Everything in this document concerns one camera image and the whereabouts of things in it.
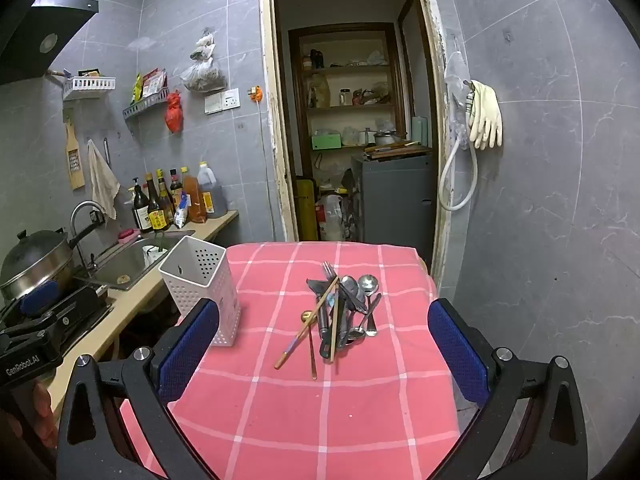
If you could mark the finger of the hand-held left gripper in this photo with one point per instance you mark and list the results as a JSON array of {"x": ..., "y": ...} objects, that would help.
[
  {"x": 55, "y": 322},
  {"x": 37, "y": 294}
]

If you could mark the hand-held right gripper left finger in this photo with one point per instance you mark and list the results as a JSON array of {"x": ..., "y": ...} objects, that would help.
[{"x": 192, "y": 347}]

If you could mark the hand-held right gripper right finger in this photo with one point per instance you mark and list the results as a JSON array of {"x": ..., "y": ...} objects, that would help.
[{"x": 457, "y": 350}]

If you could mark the white perforated utensil holder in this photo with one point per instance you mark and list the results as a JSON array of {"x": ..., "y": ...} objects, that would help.
[{"x": 200, "y": 280}]

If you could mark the person's left hand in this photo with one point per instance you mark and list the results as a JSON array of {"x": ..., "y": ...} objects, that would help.
[{"x": 42, "y": 407}]

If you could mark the steel wok with lid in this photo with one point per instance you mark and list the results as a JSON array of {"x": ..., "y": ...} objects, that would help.
[{"x": 35, "y": 265}]

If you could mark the black gas stove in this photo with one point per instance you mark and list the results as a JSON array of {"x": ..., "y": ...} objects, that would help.
[{"x": 97, "y": 322}]

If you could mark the steel sink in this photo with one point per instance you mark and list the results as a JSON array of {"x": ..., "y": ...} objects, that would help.
[{"x": 125, "y": 260}]

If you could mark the chrome faucet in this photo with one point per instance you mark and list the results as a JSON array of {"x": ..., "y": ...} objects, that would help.
[{"x": 80, "y": 210}]

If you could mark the white cup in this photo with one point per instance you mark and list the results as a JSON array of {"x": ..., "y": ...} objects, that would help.
[{"x": 151, "y": 256}]

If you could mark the pink sponge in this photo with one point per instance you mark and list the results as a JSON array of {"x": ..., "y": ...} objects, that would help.
[{"x": 127, "y": 235}]

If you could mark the large silver spoon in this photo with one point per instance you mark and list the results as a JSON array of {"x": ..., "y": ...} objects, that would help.
[{"x": 368, "y": 284}]

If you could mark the wooden chopstick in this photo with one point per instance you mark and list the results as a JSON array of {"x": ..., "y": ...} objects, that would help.
[
  {"x": 333, "y": 330},
  {"x": 305, "y": 327}
]

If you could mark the gold spoon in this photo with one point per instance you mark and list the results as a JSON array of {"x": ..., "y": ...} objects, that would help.
[{"x": 307, "y": 316}]

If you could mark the pink plaid tablecloth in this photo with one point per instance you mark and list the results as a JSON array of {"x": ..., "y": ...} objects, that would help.
[{"x": 350, "y": 410}]

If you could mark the beige hanging towel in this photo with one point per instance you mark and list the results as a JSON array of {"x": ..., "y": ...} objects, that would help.
[{"x": 102, "y": 182}]

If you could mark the dark pump bottle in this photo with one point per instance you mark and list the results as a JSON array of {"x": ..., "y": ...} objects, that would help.
[{"x": 140, "y": 210}]

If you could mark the dark bottle yellow label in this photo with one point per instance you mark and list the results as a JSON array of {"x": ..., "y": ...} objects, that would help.
[{"x": 157, "y": 217}]

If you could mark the white seasoning packet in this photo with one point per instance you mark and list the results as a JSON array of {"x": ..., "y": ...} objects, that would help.
[{"x": 181, "y": 211}]

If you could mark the wooden grater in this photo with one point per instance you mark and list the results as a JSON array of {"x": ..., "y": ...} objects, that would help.
[{"x": 74, "y": 157}]

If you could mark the orange sauce bottle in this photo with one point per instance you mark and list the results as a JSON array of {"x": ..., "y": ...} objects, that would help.
[{"x": 193, "y": 202}]

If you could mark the dark sauce bottle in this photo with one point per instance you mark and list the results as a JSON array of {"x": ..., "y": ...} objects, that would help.
[
  {"x": 165, "y": 195},
  {"x": 175, "y": 187}
]

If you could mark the grey cabinet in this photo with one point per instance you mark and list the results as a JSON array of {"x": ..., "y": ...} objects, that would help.
[{"x": 395, "y": 200}]

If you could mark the yellow container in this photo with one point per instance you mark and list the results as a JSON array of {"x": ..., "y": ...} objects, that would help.
[{"x": 306, "y": 210}]

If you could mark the white plastic jug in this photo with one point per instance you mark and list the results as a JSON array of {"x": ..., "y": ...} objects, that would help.
[{"x": 330, "y": 217}]

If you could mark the pale green container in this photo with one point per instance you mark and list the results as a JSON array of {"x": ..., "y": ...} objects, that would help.
[{"x": 419, "y": 131}]

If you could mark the steel pot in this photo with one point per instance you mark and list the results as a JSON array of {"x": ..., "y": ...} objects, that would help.
[{"x": 385, "y": 137}]

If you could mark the red plastic bag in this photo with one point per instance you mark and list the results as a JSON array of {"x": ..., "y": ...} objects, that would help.
[{"x": 173, "y": 112}]

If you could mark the yellow snack packet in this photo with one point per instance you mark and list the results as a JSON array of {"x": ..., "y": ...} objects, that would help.
[{"x": 136, "y": 89}]

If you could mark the pale rubber gloves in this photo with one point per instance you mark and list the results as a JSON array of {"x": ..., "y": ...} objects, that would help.
[{"x": 485, "y": 115}]

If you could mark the red snack packet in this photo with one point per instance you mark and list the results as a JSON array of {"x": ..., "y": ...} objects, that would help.
[{"x": 152, "y": 82}]

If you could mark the green box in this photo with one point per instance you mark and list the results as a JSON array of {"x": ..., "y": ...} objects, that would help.
[{"x": 326, "y": 141}]

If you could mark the black range hood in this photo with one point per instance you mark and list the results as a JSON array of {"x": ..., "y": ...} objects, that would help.
[{"x": 45, "y": 35}]

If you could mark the clear hanging plastic bag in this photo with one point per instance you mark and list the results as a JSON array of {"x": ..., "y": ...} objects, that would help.
[{"x": 456, "y": 80}]

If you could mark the wooden storage shelf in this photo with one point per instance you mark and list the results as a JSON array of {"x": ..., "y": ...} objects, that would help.
[{"x": 395, "y": 85}]

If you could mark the clear bag of dried goods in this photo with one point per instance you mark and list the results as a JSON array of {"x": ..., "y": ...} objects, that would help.
[{"x": 202, "y": 74}]

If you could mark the wooden door frame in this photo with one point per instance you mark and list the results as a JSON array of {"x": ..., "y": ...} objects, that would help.
[{"x": 278, "y": 160}]

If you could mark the white wall basket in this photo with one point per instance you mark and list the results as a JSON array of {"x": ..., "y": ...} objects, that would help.
[{"x": 89, "y": 87}]

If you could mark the metal wall shelf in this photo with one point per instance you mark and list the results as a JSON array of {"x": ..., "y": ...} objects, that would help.
[{"x": 145, "y": 104}]

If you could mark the white wall socket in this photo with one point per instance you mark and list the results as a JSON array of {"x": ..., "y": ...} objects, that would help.
[{"x": 222, "y": 101}]

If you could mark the orange wall hook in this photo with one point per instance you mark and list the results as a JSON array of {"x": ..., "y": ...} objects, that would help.
[{"x": 256, "y": 93}]

